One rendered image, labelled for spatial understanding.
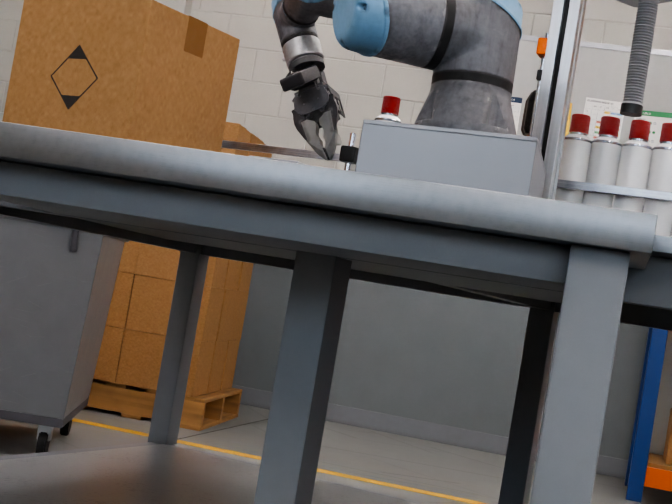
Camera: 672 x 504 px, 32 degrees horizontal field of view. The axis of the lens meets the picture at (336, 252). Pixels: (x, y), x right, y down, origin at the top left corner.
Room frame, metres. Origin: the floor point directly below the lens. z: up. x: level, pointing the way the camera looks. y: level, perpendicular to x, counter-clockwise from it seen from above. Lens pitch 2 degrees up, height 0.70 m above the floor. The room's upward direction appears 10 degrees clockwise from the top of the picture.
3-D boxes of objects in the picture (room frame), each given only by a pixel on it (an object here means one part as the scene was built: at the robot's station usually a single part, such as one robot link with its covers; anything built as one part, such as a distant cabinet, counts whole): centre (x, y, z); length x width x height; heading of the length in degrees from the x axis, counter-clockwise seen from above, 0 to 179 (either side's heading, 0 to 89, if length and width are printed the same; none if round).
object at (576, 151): (2.06, -0.39, 0.98); 0.05 x 0.05 x 0.20
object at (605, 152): (2.04, -0.44, 0.98); 0.05 x 0.05 x 0.20
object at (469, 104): (1.66, -0.15, 0.98); 0.15 x 0.15 x 0.10
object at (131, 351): (5.75, 1.01, 0.70); 1.20 x 0.83 x 1.39; 82
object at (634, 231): (1.70, 0.02, 0.81); 0.90 x 0.90 x 0.04; 76
